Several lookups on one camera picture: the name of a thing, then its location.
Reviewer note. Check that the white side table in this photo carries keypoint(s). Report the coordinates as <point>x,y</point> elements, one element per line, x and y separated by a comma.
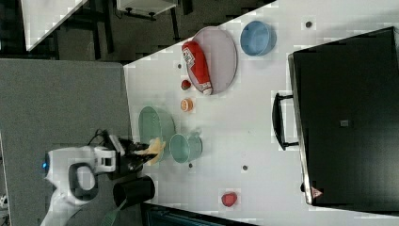
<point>42,17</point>

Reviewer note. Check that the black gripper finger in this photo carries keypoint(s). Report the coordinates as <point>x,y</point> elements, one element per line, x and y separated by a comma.
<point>136,146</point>
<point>137,160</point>

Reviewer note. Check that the grey round plate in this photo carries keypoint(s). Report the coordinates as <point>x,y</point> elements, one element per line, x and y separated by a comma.
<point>221,56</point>

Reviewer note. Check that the large red strawberry toy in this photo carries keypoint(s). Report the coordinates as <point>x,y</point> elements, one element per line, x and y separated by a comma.
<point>229,199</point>

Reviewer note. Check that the peeled plush banana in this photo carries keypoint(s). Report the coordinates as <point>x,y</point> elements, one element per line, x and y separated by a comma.
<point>154,151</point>

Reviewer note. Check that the green colander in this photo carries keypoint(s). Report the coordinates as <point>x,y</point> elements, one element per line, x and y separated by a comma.
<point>155,122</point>

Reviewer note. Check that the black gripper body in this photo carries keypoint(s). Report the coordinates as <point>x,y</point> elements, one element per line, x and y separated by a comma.
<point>126,164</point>

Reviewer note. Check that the blue bowl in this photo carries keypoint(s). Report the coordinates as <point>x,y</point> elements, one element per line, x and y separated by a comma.
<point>258,38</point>

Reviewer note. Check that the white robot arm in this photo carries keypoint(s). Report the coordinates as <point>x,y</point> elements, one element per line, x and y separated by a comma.
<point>73,173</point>

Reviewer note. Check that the small red strawberry toy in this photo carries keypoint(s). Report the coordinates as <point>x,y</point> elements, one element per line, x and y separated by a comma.
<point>185,85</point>

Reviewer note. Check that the green mug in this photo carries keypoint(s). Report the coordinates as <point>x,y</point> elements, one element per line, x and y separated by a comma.
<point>185,148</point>

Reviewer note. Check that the black cylinder container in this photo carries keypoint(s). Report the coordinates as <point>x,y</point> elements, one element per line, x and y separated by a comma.
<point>134,192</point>

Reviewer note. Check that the orange slice toy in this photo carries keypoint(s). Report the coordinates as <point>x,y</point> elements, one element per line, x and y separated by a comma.
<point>186,105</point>

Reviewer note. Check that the red plush ketchup bottle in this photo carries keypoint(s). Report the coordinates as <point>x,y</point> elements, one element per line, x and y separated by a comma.
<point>195,60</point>

